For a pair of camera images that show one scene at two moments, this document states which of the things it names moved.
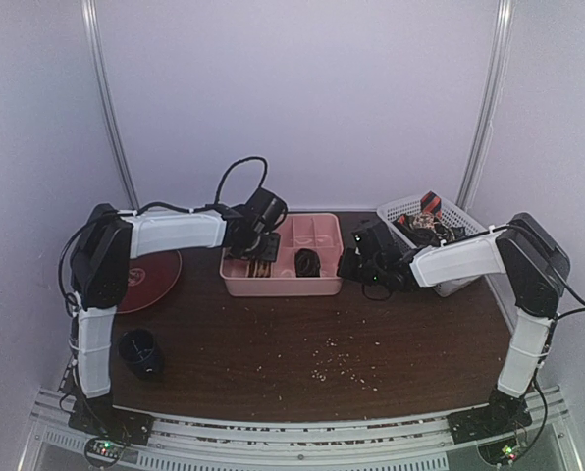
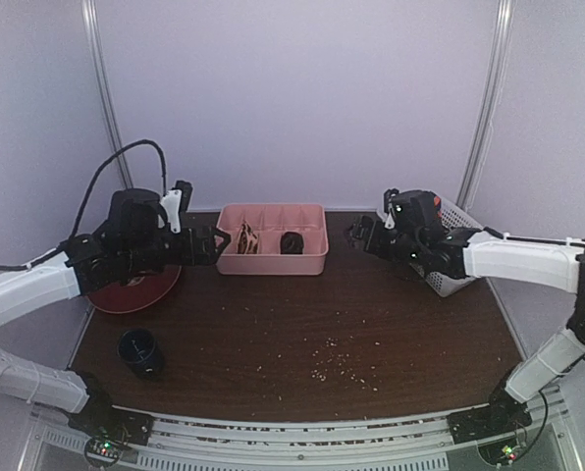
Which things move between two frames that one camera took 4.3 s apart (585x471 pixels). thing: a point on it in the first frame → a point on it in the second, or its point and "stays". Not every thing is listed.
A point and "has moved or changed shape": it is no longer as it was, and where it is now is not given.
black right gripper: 350,265 → 374,235
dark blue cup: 138,350 stays
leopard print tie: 258,269 has moved or changed shape
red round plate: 151,279 stays
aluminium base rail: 358,441 stays
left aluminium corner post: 91,26 stays
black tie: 307,263 → 292,243
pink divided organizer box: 320,232 has moved or changed shape
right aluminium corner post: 491,106 stays
